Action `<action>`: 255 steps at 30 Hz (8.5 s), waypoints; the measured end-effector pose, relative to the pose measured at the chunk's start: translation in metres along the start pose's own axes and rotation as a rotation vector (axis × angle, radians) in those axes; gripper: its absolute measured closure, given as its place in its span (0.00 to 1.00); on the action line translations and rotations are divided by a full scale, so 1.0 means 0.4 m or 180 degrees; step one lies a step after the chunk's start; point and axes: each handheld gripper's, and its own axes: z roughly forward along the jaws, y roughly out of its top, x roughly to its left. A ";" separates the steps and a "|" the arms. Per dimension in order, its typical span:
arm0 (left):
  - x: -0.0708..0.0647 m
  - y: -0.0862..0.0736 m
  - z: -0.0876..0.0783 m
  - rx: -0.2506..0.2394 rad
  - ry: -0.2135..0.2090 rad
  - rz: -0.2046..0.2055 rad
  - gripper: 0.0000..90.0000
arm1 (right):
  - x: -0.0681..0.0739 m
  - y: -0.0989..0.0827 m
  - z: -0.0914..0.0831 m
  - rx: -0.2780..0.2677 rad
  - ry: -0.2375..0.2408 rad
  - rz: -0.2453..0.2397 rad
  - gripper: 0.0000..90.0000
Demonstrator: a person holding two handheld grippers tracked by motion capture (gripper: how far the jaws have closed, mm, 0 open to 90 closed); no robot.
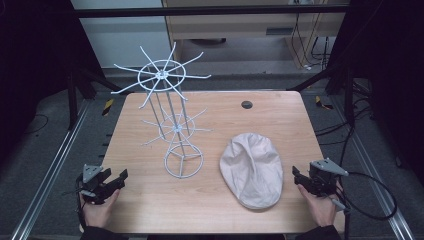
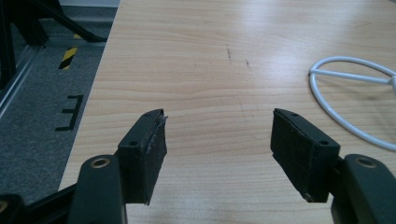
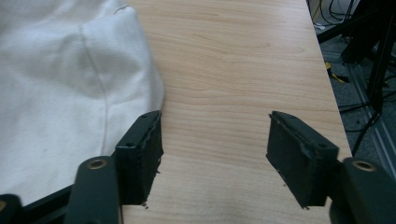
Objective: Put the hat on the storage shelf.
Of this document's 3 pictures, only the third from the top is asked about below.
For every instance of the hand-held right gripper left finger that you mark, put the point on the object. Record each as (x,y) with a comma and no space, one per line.
(138,161)

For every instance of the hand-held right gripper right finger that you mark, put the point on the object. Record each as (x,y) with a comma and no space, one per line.
(295,158)

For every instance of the white cloth garment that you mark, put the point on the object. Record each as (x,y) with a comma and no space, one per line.
(62,93)

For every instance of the yellow tape piece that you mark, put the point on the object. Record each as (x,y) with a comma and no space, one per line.
(333,74)

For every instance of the black metal stand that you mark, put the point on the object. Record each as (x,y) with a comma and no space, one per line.
(378,62)

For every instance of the grey metal floor rail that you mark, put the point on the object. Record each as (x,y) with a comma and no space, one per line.
(381,133)

